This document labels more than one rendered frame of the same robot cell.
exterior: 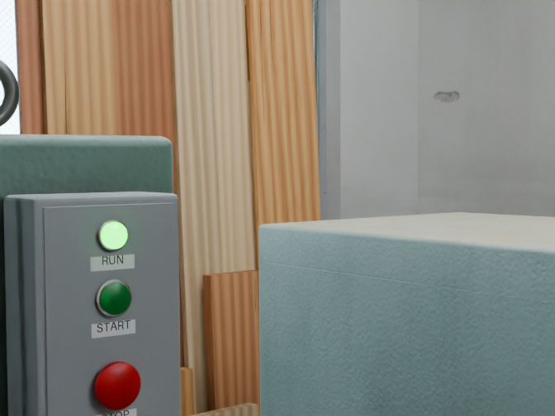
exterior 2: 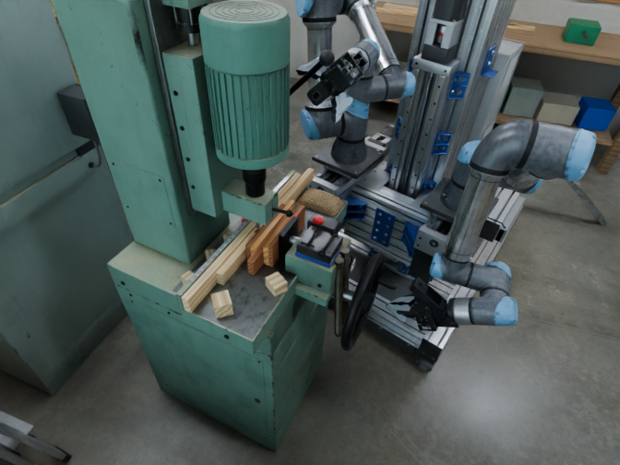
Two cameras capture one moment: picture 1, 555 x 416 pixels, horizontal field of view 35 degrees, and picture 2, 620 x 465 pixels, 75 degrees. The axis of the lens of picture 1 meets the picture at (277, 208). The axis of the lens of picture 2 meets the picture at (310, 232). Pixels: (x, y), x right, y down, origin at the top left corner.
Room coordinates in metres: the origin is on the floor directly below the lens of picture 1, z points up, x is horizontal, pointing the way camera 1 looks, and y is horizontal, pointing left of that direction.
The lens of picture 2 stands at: (0.84, 1.27, 1.72)
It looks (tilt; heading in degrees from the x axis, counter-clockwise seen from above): 42 degrees down; 238
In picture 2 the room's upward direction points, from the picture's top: 3 degrees clockwise
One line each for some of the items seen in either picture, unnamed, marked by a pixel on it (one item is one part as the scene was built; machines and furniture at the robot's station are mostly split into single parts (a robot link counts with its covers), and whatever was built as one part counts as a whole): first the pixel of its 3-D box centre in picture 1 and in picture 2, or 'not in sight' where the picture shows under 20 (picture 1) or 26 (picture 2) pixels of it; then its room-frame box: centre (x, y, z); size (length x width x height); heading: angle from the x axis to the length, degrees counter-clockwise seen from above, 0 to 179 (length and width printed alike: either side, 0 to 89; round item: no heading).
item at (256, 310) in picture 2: not in sight; (291, 258); (0.45, 0.55, 0.87); 0.61 x 0.30 x 0.06; 35
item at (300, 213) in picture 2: not in sight; (287, 234); (0.45, 0.52, 0.94); 0.20 x 0.01 x 0.08; 35
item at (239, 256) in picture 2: not in sight; (272, 218); (0.44, 0.42, 0.92); 0.55 x 0.02 x 0.04; 35
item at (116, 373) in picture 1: (117, 385); not in sight; (0.55, 0.10, 1.36); 0.03 x 0.01 x 0.03; 125
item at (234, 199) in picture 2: not in sight; (250, 203); (0.52, 0.45, 1.03); 0.14 x 0.07 x 0.09; 125
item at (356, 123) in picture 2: not in sight; (351, 118); (-0.07, 0.08, 0.98); 0.13 x 0.12 x 0.14; 170
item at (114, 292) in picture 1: (115, 299); not in sight; (0.55, 0.10, 1.42); 0.02 x 0.01 x 0.02; 125
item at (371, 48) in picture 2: not in sight; (363, 57); (0.10, 0.32, 1.32); 0.11 x 0.08 x 0.09; 35
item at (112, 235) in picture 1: (114, 235); not in sight; (0.55, 0.10, 1.46); 0.02 x 0.01 x 0.02; 125
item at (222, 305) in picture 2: not in sight; (221, 304); (0.69, 0.65, 0.92); 0.05 x 0.04 x 0.04; 82
